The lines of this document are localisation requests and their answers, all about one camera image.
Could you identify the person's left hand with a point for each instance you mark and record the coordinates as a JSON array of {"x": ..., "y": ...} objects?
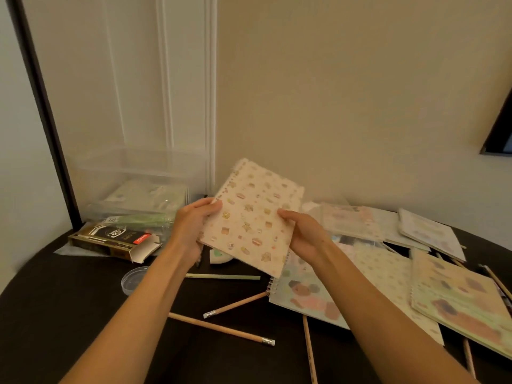
[{"x": 186, "y": 235}]

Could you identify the yellow brown dog notebook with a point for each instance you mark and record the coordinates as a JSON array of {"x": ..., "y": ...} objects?
[{"x": 456, "y": 299}]

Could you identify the pale green notebook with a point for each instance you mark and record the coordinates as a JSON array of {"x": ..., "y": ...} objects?
[{"x": 390, "y": 227}]

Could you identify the black framed panel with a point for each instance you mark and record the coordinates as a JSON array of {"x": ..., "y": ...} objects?
[{"x": 45, "y": 115}]

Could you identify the round clear plastic lid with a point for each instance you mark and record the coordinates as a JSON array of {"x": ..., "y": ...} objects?
[{"x": 132, "y": 280}]

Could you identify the black gold pen box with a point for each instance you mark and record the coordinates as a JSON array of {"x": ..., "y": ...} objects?
[{"x": 112, "y": 237}]

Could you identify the cream snack print notebook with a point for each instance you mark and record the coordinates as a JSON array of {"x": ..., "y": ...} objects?
[{"x": 252, "y": 219}]

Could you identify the clear tube of green pens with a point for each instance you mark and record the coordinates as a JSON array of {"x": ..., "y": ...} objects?
[{"x": 140, "y": 222}]

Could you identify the person's right forearm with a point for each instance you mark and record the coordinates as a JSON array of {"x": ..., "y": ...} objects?
[{"x": 392, "y": 327}]

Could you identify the blue puppy notebook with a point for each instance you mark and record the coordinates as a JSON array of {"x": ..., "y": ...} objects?
[{"x": 292, "y": 303}]

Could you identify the white correction tape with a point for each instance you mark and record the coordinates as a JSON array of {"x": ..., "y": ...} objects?
[{"x": 221, "y": 256}]

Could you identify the clear plastic storage bin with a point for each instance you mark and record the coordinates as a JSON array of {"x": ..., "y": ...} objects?
[{"x": 120, "y": 167}]

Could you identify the black wall television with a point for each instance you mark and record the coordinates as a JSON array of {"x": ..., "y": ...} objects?
[{"x": 503, "y": 139}]

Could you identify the light green pencil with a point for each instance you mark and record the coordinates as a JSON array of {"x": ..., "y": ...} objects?
[{"x": 224, "y": 276}]

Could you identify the person's right hand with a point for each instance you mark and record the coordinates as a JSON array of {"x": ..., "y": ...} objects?
[{"x": 308, "y": 241}]

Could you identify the wooden pencil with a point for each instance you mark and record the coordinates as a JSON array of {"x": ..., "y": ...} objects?
[
  {"x": 469, "y": 357},
  {"x": 458, "y": 263},
  {"x": 236, "y": 304},
  {"x": 310, "y": 349},
  {"x": 498, "y": 281},
  {"x": 220, "y": 328}
]

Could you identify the green panda notebook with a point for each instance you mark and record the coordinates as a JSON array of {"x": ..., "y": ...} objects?
[{"x": 136, "y": 197}]

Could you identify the cream small print notebook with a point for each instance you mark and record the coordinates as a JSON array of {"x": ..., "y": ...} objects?
[{"x": 392, "y": 283}]

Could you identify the person's left forearm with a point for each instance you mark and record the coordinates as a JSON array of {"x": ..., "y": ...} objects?
[{"x": 132, "y": 327}]

